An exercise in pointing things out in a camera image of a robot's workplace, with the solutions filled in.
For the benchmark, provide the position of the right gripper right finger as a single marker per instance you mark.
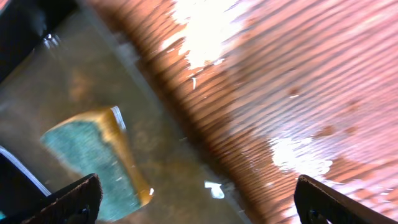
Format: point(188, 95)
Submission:
point(317, 203)

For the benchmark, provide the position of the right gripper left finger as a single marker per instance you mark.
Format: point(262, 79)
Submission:
point(78, 202)

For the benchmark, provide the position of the green yellow sponge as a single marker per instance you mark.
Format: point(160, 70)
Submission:
point(95, 142)

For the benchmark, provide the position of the black water tray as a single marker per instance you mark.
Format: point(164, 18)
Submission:
point(58, 60)

